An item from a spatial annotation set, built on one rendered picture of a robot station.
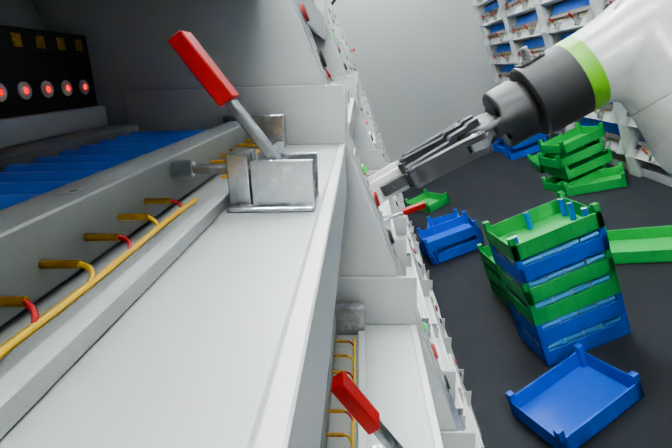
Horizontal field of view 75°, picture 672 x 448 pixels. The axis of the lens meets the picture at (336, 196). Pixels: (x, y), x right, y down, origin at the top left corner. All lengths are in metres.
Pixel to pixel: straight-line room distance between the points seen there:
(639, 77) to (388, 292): 0.36
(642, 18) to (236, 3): 0.42
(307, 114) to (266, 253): 0.24
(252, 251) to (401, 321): 0.30
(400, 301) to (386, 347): 0.05
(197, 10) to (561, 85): 0.38
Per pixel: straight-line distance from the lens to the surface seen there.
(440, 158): 0.52
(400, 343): 0.42
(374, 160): 1.10
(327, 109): 0.38
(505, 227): 1.66
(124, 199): 0.18
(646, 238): 2.34
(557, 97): 0.56
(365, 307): 0.44
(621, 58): 0.58
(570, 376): 1.67
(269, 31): 0.39
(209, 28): 0.40
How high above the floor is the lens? 1.11
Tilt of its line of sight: 14 degrees down
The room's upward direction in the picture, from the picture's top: 22 degrees counter-clockwise
